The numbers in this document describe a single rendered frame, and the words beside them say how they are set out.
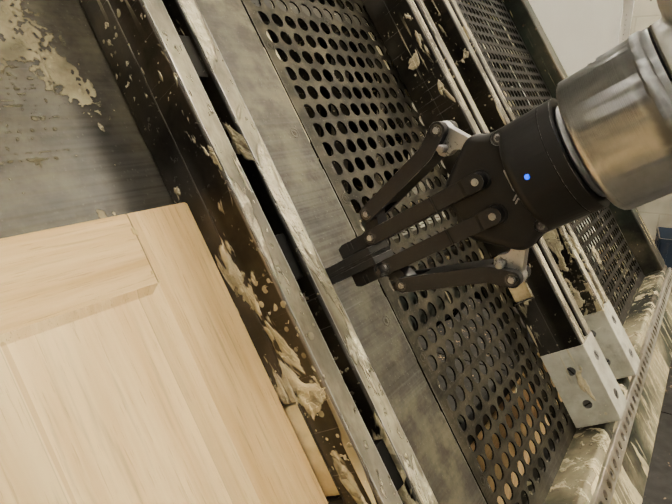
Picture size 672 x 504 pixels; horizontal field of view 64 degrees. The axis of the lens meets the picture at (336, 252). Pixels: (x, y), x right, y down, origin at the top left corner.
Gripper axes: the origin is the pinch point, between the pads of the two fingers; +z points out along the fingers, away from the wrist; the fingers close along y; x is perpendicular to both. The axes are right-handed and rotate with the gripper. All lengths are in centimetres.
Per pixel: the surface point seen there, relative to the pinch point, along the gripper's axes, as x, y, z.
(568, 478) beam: -31.6, -38.0, 6.8
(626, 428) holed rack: -50, -41, 4
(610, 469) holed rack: -37, -41, 3
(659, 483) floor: -170, -120, 46
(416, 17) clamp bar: -45, 31, 2
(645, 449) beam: -55, -48, 4
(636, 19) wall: -495, 87, 6
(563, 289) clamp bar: -49, -17, 2
